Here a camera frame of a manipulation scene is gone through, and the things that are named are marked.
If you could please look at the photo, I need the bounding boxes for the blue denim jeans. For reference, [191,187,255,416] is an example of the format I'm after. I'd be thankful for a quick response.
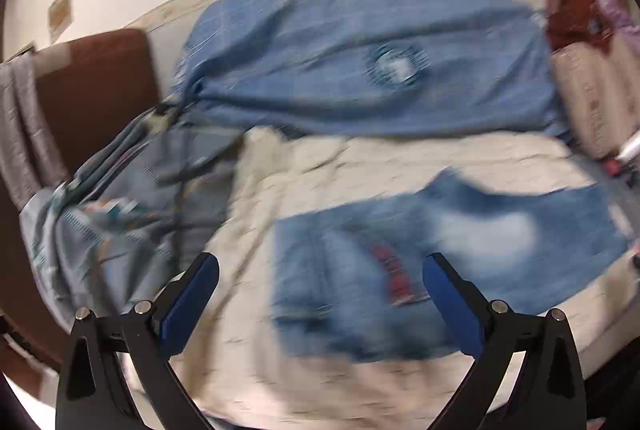
[269,166,629,365]

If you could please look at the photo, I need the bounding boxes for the cream leaf-print quilt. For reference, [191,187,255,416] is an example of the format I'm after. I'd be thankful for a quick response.
[124,125,640,430]

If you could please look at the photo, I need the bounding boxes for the grey patterned bedsheet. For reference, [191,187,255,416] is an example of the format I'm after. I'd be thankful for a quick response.
[20,112,243,330]

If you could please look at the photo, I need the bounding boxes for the grey cloth on headboard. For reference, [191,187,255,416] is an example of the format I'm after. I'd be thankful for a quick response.
[1,53,68,209]

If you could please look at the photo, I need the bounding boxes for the white plastic roll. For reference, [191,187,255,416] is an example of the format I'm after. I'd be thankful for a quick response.
[615,131,640,164]

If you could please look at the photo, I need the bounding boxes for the striped floral pillow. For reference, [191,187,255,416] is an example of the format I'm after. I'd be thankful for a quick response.
[551,34,639,159]

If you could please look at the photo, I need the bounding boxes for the blue plaid duvet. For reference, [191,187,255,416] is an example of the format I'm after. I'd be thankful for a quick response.
[174,0,568,138]

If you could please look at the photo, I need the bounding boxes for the purple cloth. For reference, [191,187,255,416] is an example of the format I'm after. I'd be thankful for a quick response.
[600,0,639,37]

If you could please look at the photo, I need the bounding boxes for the small wall picture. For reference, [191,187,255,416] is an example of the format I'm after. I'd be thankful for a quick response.
[48,0,73,44]

